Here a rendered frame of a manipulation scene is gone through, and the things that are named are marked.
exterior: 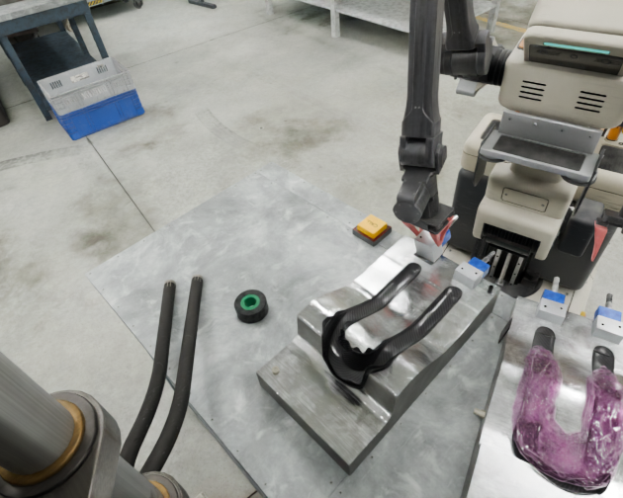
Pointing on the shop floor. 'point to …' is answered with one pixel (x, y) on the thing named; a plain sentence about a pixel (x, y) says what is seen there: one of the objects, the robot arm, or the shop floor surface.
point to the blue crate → (101, 115)
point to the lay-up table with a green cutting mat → (388, 12)
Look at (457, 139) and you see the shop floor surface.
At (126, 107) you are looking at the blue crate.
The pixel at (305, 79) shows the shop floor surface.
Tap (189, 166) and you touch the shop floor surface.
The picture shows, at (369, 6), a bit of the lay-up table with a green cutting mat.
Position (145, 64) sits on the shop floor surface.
